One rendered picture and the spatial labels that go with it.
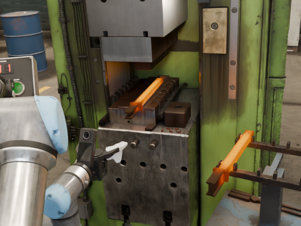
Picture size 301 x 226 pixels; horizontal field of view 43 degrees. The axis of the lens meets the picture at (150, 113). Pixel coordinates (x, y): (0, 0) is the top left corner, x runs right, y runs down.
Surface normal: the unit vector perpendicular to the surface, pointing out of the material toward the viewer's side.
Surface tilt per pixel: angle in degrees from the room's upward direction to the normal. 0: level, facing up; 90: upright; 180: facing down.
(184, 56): 90
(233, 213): 0
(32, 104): 23
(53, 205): 90
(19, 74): 60
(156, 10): 90
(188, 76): 90
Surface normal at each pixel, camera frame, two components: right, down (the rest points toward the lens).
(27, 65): 0.09, -0.15
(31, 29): 0.72, 0.22
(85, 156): -0.26, -0.09
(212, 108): -0.29, 0.37
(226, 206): -0.05, -0.93
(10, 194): -0.11, -0.50
